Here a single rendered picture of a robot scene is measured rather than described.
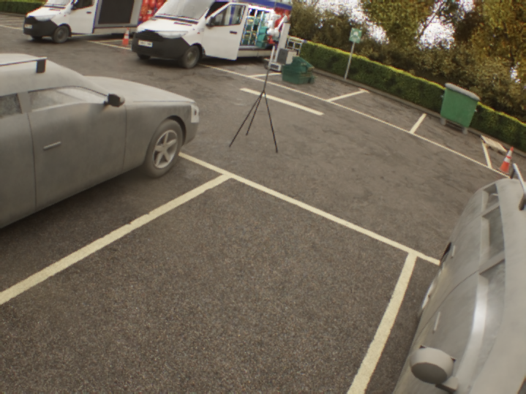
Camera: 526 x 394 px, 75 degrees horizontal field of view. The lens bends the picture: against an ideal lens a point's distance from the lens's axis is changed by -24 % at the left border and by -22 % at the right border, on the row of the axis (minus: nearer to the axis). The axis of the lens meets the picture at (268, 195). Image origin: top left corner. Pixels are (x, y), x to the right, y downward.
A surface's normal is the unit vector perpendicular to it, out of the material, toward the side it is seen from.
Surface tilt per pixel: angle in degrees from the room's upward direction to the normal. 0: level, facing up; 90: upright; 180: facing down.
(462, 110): 94
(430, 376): 90
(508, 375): 29
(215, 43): 91
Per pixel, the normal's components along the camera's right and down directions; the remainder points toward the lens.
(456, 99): -0.40, 0.38
